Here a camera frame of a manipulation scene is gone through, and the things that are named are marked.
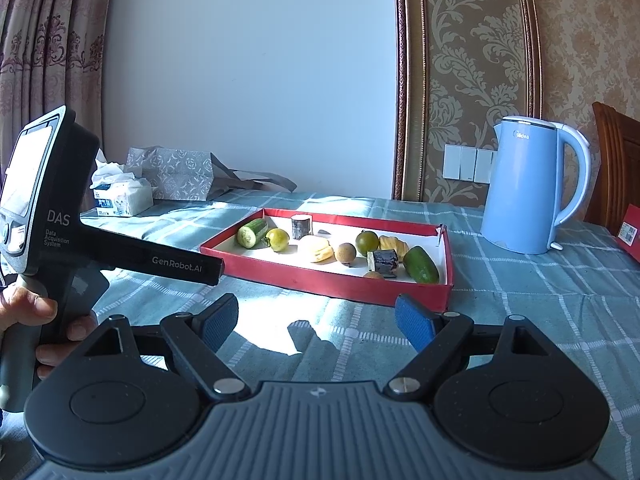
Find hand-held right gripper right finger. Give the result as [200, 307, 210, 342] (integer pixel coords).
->
[382, 294, 553, 403]

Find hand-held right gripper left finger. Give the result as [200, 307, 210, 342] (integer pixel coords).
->
[85, 293, 251, 403]

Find yellow jackfruit piece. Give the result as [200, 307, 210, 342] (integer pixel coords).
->
[378, 235, 410, 256]
[298, 236, 335, 264]

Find cut green cucumber half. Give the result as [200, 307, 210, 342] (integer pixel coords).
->
[236, 218, 269, 250]

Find green tomato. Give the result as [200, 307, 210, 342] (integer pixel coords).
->
[355, 230, 381, 255]

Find yellow tomato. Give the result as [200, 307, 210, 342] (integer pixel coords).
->
[265, 228, 291, 252]

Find red cardboard box tray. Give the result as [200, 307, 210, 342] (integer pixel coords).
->
[200, 207, 455, 312]

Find person's left hand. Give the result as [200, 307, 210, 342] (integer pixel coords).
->
[0, 284, 99, 381]

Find white tissue pack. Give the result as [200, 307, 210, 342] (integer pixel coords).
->
[90, 149, 155, 218]

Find green checked tablecloth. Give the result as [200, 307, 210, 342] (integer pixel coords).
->
[0, 190, 640, 480]

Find grey patterned gift bag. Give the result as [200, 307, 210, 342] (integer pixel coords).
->
[125, 146, 296, 202]

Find pink embroidered curtain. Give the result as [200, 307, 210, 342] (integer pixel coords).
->
[0, 0, 118, 196]

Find light blue electric kettle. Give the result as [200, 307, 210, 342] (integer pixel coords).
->
[481, 116, 592, 255]

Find red box with label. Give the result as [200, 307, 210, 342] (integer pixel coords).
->
[612, 207, 640, 263]

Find brown wooden chair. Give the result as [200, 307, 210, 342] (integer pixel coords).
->
[591, 101, 640, 238]

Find white wall switch panel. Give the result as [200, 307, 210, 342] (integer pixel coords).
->
[442, 143, 496, 182]

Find gold framed damask wall panel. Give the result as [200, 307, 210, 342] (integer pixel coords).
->
[392, 0, 543, 203]

